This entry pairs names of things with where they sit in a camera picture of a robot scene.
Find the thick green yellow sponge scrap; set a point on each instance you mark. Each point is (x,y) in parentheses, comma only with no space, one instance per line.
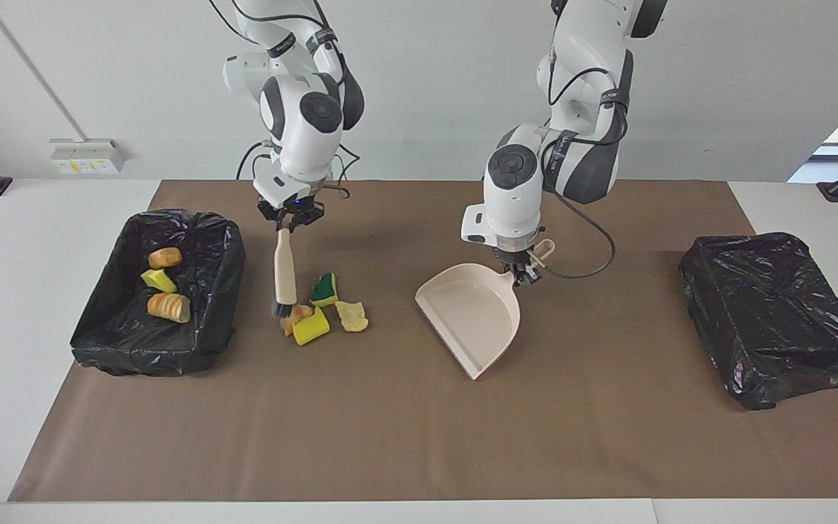
(324,290)

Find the pink plastic dustpan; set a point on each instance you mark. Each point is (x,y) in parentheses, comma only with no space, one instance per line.
(473,313)

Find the pale yellow foam piece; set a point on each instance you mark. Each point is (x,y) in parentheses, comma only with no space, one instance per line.
(352,316)

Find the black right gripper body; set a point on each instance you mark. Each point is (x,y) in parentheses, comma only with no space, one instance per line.
(292,216)

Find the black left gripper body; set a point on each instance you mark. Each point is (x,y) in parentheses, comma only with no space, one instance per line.
(515,256)

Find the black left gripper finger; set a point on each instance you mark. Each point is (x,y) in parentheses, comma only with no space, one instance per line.
(533,274)
(518,275)

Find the orange crusty bread piece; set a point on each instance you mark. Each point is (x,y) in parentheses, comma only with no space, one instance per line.
(302,313)

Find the yellow sponge block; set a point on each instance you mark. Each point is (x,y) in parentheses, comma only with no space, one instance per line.
(311,329)

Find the pale bread chunk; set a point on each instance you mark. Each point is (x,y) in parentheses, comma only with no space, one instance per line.
(168,307)

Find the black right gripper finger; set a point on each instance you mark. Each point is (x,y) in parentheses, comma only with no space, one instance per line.
(300,223)
(277,225)

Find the black bag lined bin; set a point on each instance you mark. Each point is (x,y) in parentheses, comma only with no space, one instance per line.
(775,320)
(113,327)

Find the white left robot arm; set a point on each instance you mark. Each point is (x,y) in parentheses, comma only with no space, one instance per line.
(510,196)

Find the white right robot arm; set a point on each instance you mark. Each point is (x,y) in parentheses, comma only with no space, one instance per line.
(295,145)

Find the brown paper table mat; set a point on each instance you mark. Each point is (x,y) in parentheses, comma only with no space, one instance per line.
(390,451)

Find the brown bread roll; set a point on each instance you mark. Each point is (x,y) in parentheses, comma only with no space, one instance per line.
(164,257)

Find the white wall socket box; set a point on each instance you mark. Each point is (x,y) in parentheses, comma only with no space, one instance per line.
(88,156)

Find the thin green yellow sponge scrap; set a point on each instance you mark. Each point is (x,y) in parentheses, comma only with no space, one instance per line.
(158,280)

